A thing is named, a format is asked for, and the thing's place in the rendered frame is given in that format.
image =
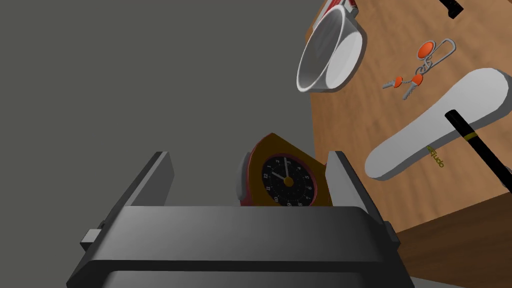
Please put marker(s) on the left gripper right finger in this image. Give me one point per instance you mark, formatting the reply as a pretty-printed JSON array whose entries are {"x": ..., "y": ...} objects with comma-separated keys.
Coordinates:
[{"x": 343, "y": 184}]

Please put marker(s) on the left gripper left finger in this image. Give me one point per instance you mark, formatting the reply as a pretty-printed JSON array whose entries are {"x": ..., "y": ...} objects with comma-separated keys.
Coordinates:
[{"x": 150, "y": 184}]

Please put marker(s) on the orange alarm clock black dial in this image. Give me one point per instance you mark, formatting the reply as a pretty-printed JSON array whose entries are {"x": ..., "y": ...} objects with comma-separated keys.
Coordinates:
[{"x": 288, "y": 180}]

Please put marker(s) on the brown wooden table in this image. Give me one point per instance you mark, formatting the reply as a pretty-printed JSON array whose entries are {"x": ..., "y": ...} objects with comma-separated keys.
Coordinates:
[{"x": 380, "y": 128}]

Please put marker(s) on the white paddle-shaped object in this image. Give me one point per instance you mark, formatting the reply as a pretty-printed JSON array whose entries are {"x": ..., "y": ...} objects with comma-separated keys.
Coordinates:
[{"x": 432, "y": 124}]

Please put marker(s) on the white mug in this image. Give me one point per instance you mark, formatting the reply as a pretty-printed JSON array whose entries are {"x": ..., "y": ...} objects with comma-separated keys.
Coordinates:
[{"x": 340, "y": 52}]

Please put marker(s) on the black pen with yellow band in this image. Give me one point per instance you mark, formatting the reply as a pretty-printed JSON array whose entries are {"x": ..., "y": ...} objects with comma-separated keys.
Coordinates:
[{"x": 486, "y": 150}]

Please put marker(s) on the red and white object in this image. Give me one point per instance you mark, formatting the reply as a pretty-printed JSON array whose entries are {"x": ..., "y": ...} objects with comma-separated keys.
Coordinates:
[{"x": 350, "y": 4}]

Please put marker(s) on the small black object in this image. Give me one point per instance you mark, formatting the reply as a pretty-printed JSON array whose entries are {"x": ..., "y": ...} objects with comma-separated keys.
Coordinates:
[{"x": 452, "y": 7}]

